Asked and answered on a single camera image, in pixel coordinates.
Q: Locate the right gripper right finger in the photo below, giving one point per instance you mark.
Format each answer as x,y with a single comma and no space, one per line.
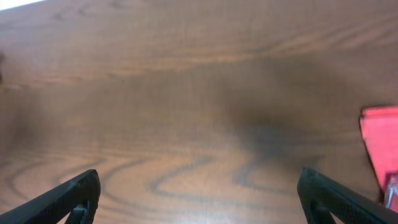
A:
323,199

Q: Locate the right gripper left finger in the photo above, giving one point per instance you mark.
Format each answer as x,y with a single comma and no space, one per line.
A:
77,199

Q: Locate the red printed t-shirt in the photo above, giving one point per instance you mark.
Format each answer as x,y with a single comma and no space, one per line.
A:
378,127

